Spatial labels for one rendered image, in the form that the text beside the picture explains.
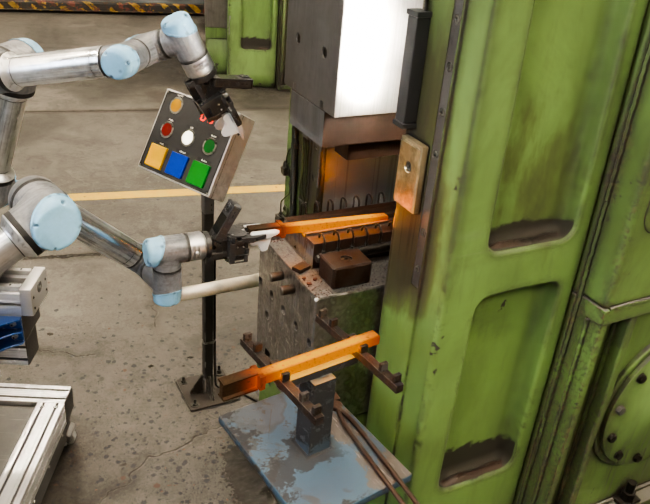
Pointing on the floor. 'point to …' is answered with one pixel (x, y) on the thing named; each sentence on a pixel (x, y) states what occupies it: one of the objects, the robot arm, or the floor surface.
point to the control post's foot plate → (193, 392)
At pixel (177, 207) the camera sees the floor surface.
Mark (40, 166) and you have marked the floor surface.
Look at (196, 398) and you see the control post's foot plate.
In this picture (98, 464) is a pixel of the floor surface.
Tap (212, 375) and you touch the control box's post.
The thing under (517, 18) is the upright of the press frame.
